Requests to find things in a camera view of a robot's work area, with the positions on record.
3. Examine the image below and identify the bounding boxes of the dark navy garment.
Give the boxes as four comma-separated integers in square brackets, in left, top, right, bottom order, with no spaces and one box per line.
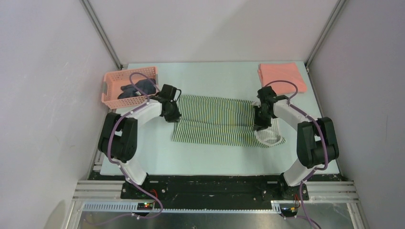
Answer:
[118,79,156,99]

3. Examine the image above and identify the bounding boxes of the salmon pink t-shirt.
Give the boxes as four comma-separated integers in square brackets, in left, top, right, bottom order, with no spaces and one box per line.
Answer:
[258,62,307,95]

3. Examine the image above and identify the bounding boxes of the green white striped garment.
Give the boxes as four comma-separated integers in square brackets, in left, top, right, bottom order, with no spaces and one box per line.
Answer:
[172,94,286,148]

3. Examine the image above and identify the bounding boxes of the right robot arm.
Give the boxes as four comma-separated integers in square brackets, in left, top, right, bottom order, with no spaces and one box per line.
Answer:
[254,86,339,199]

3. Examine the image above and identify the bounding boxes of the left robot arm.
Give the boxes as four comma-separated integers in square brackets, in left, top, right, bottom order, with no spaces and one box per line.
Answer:
[97,84,181,199]

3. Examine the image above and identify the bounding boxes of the pink plastic laundry basket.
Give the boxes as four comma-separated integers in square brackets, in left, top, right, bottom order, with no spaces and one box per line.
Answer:
[101,66,158,110]

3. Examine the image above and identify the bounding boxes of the right small circuit board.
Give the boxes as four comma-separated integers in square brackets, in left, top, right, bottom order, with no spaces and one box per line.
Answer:
[280,207,299,215]

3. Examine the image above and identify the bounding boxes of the small circuit board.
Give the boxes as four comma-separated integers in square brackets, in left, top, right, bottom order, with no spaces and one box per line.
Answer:
[280,207,299,215]
[137,202,154,211]

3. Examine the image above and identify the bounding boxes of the left small circuit board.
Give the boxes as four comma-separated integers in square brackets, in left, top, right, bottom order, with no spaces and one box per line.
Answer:
[137,202,154,211]

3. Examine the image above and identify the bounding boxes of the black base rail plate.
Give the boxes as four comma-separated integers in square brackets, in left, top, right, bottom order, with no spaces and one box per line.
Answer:
[88,172,342,210]

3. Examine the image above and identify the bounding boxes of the aluminium toothed cable duct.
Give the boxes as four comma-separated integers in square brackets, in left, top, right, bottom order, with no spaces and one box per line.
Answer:
[83,201,281,214]

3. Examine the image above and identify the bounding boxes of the left aluminium corner post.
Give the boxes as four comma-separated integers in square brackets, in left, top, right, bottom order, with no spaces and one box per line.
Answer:
[79,0,123,70]

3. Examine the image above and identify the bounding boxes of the aluminium corner post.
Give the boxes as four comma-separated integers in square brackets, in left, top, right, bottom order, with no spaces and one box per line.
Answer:
[305,0,349,70]
[79,0,123,70]

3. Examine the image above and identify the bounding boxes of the right aluminium corner post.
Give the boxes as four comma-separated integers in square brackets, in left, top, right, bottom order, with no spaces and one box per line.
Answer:
[305,0,349,70]

